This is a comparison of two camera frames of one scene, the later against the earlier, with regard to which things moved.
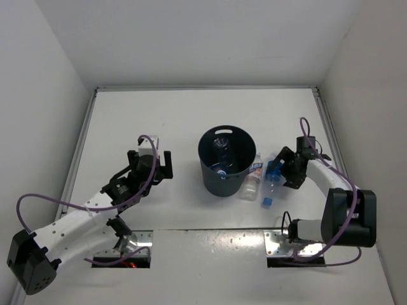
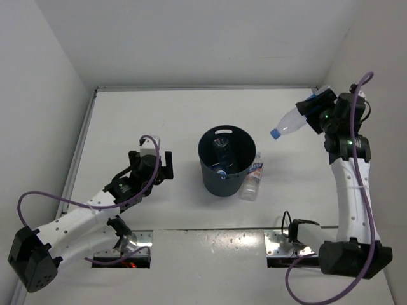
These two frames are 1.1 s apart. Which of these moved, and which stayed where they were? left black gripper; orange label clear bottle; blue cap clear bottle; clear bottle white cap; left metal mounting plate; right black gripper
Moved: right black gripper; blue cap clear bottle
Stayed: left metal mounting plate; orange label clear bottle; clear bottle white cap; left black gripper
